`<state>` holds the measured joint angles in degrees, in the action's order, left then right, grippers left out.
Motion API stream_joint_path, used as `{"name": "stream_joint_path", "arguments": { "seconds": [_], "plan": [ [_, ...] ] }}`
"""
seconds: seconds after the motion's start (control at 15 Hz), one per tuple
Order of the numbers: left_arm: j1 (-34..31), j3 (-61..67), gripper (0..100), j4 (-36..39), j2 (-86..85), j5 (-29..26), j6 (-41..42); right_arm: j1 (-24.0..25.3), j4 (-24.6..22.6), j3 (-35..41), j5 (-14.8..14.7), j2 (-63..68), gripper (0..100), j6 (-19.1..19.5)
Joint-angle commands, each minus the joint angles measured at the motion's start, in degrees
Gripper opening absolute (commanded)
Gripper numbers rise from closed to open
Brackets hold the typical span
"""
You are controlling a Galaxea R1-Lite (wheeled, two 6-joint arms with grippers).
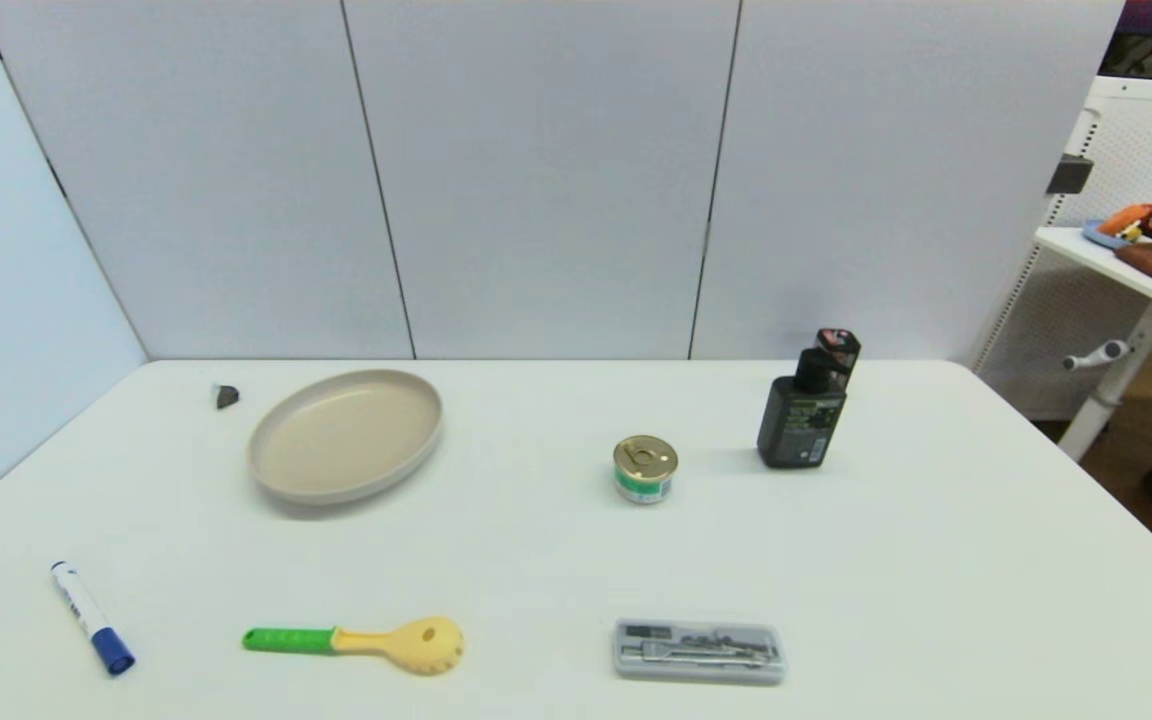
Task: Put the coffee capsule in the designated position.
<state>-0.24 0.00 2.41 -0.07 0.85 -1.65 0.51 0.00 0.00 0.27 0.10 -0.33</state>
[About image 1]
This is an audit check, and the small gold-lid tin can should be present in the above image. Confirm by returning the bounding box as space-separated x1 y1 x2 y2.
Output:
613 435 679 505

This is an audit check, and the black pump bottle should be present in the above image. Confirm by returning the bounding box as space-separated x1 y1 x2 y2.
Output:
756 328 862 469

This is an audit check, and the beige oval plate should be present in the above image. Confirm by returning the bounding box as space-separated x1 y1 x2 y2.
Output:
246 369 444 506

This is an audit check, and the clear plastic tool case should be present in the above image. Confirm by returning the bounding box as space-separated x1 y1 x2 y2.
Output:
614 619 787 686

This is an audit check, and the small black box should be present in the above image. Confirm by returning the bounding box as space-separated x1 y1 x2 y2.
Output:
1046 155 1094 195

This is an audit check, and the white marker with blue cap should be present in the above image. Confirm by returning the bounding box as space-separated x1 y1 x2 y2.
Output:
50 561 136 676

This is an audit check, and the white height-adjustable desk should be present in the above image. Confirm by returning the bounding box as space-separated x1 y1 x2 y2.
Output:
1034 226 1152 463

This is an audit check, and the white pegboard panel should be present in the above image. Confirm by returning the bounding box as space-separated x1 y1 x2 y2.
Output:
971 75 1152 421

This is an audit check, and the yellow spoon with green handle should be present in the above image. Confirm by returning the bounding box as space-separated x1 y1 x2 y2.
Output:
242 616 465 677

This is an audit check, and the white desk crank handle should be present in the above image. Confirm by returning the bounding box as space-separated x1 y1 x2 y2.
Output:
1063 340 1132 372

